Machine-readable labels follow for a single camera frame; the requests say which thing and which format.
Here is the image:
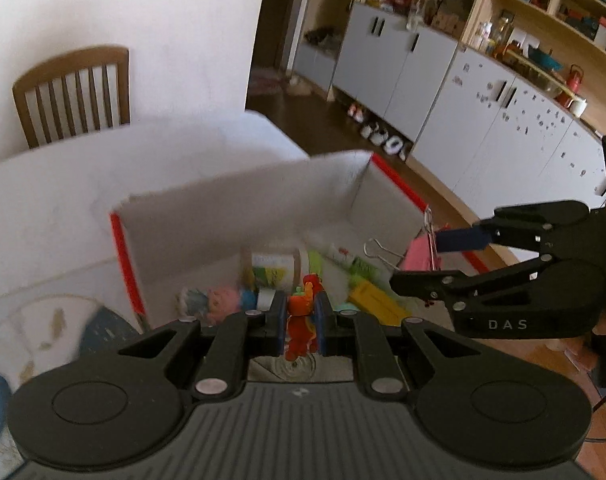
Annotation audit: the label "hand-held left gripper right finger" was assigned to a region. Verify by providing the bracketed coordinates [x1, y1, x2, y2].
[315, 290, 490, 402]

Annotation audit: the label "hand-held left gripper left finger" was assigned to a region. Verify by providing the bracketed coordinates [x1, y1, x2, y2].
[117, 290, 289, 403]

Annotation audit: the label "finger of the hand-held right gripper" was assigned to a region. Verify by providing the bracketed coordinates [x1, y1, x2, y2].
[437, 199, 592, 253]
[389, 254, 560, 312]

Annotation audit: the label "orange cartoon figure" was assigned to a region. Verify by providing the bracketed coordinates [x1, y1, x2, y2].
[284, 272, 327, 362]

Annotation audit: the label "pink binder clip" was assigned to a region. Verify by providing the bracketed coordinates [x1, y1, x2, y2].
[363, 205, 445, 275]

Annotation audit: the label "yellow small box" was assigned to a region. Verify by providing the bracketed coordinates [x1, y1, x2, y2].
[345, 279, 415, 327]

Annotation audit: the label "green-lidded brown jar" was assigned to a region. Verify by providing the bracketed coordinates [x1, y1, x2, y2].
[240, 247, 329, 306]

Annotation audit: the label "blue and pink cartoon keychain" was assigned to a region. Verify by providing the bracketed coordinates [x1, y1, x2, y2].
[175, 284, 258, 324]

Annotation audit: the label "white and green tube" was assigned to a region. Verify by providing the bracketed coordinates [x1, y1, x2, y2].
[310, 241, 380, 281]

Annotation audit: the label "red cardboard box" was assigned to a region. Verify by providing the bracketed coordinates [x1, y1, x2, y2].
[108, 151, 486, 334]

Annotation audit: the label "long white stickered cabinet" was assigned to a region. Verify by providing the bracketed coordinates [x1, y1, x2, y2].
[407, 47, 606, 241]

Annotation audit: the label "row of shoes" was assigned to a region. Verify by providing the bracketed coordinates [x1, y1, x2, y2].
[345, 102, 414, 161]

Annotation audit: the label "white lower cabinet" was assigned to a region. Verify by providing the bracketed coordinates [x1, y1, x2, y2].
[330, 2, 459, 144]

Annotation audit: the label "red kettle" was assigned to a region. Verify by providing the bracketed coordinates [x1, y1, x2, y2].
[565, 64, 584, 96]

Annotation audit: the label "blue bowl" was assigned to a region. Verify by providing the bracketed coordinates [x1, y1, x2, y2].
[528, 45, 562, 71]

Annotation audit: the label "pink small box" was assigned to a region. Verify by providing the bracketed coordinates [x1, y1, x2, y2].
[432, 12, 467, 36]

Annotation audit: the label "beige slippers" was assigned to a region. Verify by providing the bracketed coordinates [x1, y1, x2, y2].
[286, 73, 314, 97]

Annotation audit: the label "low white bench cabinet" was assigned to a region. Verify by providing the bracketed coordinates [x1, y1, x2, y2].
[290, 40, 342, 92]

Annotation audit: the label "wooden open shelf unit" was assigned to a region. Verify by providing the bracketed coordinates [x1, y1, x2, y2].
[462, 0, 606, 136]

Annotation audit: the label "dark bag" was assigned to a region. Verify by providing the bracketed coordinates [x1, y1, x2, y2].
[304, 26, 340, 50]

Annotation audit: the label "red patterned rug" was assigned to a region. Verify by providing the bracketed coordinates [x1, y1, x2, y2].
[247, 67, 284, 96]

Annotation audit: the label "dark wooden door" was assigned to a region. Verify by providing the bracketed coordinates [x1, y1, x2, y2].
[250, 0, 304, 74]

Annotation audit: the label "wooden chair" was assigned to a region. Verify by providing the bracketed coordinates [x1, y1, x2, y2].
[11, 45, 132, 150]

